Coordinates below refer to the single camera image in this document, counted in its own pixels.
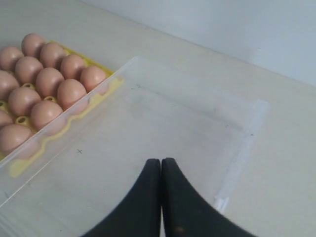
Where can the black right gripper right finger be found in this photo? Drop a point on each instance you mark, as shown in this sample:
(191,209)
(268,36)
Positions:
(186,213)

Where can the brown egg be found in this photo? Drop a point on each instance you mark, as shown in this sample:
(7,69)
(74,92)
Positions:
(72,66)
(91,77)
(32,44)
(52,55)
(5,119)
(43,113)
(7,84)
(27,68)
(12,136)
(69,92)
(21,100)
(9,56)
(48,81)

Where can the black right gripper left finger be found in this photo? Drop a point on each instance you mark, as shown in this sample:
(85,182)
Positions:
(139,213)

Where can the clear plastic bin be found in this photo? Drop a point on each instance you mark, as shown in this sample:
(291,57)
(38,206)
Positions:
(156,113)

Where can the yellow plastic egg tray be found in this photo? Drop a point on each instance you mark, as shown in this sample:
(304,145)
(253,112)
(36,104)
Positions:
(17,161)

